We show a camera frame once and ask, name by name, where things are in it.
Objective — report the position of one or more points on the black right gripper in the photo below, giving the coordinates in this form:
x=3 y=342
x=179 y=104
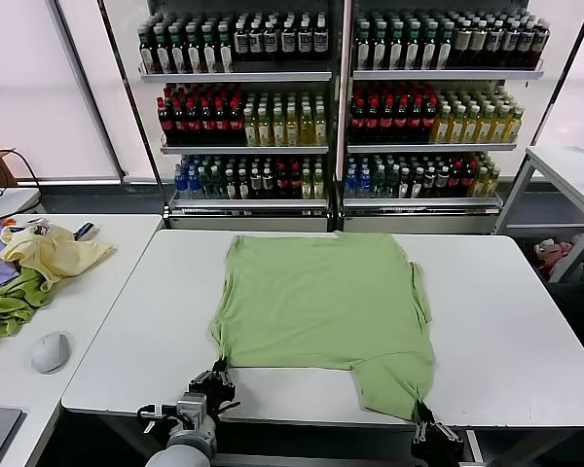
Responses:
x=435 y=452

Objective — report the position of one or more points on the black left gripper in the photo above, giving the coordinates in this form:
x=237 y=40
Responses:
x=214 y=399

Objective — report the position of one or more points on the light green polo shirt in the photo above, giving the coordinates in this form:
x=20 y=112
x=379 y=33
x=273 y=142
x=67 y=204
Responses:
x=321 y=301

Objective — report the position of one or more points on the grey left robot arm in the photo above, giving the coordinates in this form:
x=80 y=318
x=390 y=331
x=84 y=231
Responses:
x=185 y=450

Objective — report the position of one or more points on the red white clothes pile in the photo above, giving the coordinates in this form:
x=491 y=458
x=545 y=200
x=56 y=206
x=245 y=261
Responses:
x=552 y=252

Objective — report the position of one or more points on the white computer mouse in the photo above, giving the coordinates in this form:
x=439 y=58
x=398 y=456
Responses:
x=51 y=352

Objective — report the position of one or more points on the small dark bottle white cap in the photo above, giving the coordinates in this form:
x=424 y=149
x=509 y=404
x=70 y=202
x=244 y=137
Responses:
x=268 y=185
x=442 y=182
x=256 y=185
x=243 y=185
x=405 y=182
x=230 y=185
x=417 y=182
x=429 y=182

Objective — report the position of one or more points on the small blue water bottle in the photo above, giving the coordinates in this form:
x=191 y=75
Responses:
x=365 y=182
x=193 y=185
x=179 y=185
x=350 y=182

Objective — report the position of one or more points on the pale yellow shirt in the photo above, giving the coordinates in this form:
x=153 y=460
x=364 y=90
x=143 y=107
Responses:
x=63 y=253

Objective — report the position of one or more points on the blue white striped cloth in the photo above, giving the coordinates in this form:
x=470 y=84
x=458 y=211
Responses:
x=85 y=229

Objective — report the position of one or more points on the small red cap cola bottle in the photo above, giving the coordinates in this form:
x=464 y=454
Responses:
x=455 y=182
x=295 y=185
x=467 y=182
x=282 y=185

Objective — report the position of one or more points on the small yellow juice bottle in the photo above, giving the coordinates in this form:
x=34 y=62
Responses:
x=306 y=185
x=490 y=182
x=478 y=182
x=317 y=185

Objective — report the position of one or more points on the crumpled olive green garment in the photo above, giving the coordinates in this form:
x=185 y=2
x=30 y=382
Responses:
x=10 y=301

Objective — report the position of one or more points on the white patterned cloth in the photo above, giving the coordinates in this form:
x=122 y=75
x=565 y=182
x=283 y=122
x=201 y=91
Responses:
x=39 y=227

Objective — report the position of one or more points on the yellow juice bottle green cap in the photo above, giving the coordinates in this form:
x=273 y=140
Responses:
x=278 y=131
x=264 y=131
x=320 y=131
x=500 y=129
x=456 y=129
x=515 y=129
x=306 y=131
x=250 y=131
x=471 y=129
x=442 y=129
x=486 y=129
x=292 y=131

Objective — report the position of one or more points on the orange white cloth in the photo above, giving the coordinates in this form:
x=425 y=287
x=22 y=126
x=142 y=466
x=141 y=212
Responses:
x=12 y=225

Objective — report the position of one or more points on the small white desk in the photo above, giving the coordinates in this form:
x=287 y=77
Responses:
x=19 y=197

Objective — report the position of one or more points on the white metal side table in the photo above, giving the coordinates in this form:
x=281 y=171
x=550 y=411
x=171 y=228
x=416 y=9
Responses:
x=564 y=165

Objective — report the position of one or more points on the brown cardboard box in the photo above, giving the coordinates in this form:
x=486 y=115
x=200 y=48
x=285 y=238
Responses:
x=7 y=170

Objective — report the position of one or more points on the grey drinks shelf unit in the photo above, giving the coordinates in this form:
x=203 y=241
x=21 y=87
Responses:
x=443 y=75
x=233 y=77

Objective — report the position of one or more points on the green cap tea bottle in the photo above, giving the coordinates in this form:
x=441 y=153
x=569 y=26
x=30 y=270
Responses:
x=379 y=53
x=209 y=56
x=177 y=56
x=147 y=56
x=444 y=53
x=395 y=53
x=412 y=53
x=193 y=56
x=162 y=56
x=428 y=53
x=225 y=56
x=363 y=53

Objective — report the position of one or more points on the dark bottle black white label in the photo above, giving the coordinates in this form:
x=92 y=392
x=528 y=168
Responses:
x=288 y=44
x=241 y=44
x=304 y=44
x=271 y=44
x=320 y=44
x=256 y=44

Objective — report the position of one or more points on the dark bottle beige label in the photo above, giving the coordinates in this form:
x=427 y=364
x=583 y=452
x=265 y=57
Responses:
x=462 y=41
x=478 y=41

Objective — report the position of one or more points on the dark bottle grey label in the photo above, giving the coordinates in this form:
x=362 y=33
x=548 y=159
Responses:
x=541 y=44
x=526 y=44
x=495 y=44
x=511 y=44

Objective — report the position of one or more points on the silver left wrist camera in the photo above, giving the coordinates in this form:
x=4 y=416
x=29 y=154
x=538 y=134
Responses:
x=192 y=408

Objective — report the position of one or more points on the window frame post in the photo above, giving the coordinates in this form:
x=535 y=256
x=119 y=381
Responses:
x=567 y=73
x=88 y=92

